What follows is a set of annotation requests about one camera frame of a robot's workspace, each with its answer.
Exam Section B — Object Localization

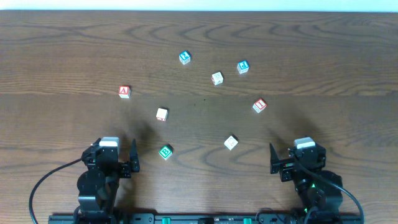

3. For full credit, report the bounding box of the red letter I block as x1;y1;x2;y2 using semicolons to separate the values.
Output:
252;98;267;113

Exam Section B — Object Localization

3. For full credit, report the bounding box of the red letter A block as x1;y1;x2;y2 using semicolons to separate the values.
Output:
118;86;131;99

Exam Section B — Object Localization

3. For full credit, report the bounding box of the blue number 2 block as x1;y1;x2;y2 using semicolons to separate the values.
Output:
178;50;191;65

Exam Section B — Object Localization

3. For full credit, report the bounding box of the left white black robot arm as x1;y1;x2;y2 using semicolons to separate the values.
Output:
73;137;140;224

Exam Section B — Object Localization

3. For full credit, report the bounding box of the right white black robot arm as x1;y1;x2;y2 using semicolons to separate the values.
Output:
269;137;343;223

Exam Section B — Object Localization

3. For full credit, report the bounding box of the green letter B block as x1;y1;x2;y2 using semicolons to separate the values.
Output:
159;144;173;160

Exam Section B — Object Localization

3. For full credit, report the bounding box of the white wooden letter Q block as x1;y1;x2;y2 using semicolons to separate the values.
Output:
224;135;239;151

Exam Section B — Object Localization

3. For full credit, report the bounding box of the plain wooden block red side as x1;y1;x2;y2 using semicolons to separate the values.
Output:
156;108;169;121

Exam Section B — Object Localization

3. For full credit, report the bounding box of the blue letter P block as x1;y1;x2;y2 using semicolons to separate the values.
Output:
237;60;250;74

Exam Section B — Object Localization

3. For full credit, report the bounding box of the wooden block red X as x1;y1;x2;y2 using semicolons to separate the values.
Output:
211;72;223;85

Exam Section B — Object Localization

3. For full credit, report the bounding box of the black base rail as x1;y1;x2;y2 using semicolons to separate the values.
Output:
48;212;364;224

